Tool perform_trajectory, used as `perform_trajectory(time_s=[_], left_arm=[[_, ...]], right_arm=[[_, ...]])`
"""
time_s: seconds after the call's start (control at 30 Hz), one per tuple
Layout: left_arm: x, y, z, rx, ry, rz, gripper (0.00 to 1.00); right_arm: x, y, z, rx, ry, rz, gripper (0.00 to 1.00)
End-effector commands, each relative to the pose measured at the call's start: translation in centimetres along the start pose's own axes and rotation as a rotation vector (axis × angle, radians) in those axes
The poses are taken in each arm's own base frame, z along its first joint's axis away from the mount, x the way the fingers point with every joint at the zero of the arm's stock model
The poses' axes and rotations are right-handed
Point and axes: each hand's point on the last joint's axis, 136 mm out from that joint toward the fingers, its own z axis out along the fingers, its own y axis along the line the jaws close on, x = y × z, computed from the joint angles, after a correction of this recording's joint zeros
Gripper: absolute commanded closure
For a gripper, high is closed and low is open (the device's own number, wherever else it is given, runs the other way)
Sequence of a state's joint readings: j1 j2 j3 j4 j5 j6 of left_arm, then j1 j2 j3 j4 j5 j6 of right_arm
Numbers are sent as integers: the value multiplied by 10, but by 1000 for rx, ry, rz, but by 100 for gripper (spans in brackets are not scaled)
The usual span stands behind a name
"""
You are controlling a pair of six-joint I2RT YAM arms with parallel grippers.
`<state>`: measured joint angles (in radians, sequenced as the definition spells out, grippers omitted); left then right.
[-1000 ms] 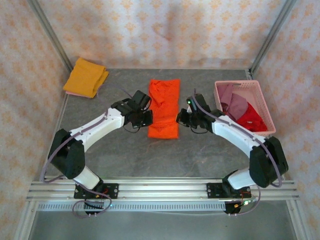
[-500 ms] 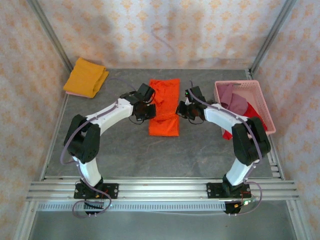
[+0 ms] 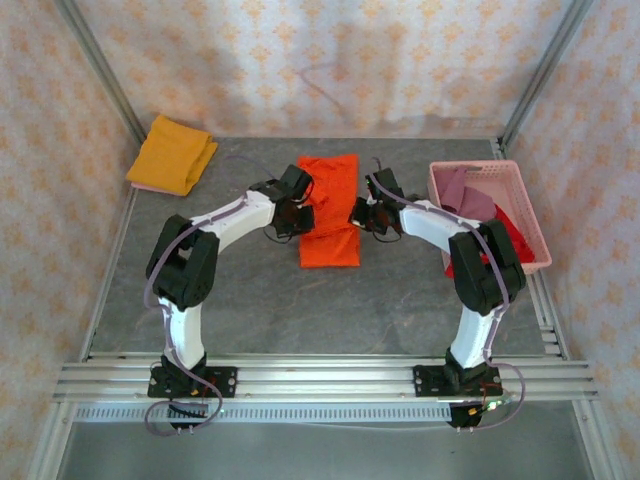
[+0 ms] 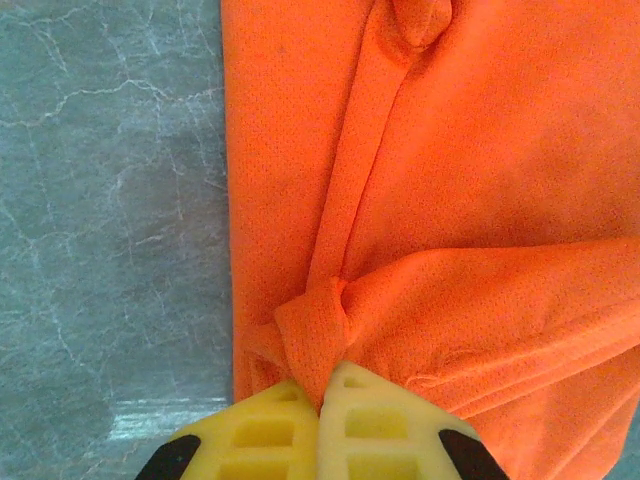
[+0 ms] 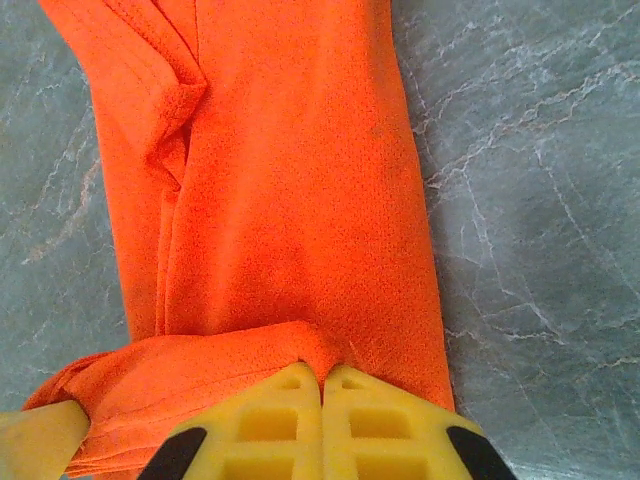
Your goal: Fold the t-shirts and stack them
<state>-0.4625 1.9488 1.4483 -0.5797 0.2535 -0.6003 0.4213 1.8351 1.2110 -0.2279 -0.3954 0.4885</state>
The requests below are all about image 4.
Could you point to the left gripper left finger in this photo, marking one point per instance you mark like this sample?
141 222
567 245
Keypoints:
260 435

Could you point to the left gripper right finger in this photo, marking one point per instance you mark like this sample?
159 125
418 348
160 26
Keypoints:
390 430

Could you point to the orange t-shirt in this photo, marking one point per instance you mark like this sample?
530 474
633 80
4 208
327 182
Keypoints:
450 175

